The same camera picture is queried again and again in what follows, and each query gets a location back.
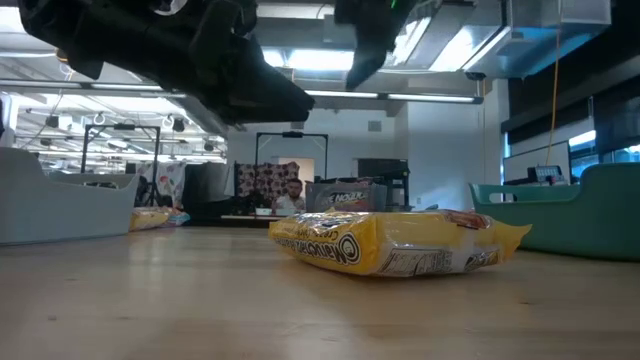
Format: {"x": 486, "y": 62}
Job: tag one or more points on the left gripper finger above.
{"x": 265, "y": 95}

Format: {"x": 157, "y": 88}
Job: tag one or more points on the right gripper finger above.
{"x": 365, "y": 62}

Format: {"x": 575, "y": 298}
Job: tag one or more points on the black Fire noodle pack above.
{"x": 347, "y": 198}

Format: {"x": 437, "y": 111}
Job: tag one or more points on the grey plastic bin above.
{"x": 60, "y": 205}

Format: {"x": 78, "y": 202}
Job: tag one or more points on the teal plastic bin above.
{"x": 575, "y": 220}

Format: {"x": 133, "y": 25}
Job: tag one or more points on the bright ceiling light panel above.
{"x": 320, "y": 60}

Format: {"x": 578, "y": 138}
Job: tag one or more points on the ceiling strip light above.
{"x": 430, "y": 97}
{"x": 125, "y": 86}

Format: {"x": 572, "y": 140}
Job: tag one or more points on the dark patterned cloth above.
{"x": 260, "y": 180}

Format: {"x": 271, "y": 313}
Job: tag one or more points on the black shelf cart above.
{"x": 382, "y": 167}

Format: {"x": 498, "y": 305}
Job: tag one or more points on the person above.
{"x": 291, "y": 200}

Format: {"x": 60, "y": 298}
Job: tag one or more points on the black draped cloth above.
{"x": 205, "y": 190}

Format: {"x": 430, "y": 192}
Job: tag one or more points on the dark brown plastic bin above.
{"x": 311, "y": 200}

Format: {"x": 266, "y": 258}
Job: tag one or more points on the white patterned cloth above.
{"x": 167, "y": 180}

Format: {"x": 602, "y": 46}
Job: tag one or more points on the whiteboard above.
{"x": 530, "y": 160}

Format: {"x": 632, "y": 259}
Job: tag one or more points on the dark desktop device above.
{"x": 546, "y": 175}

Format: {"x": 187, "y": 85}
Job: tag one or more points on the black rig frame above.
{"x": 122, "y": 127}
{"x": 292, "y": 134}

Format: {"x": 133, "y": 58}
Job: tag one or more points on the grey wall vent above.
{"x": 375, "y": 126}

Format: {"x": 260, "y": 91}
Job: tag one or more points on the ceiling camera dome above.
{"x": 61, "y": 55}

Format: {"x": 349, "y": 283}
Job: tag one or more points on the silver ventilation duct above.
{"x": 540, "y": 45}

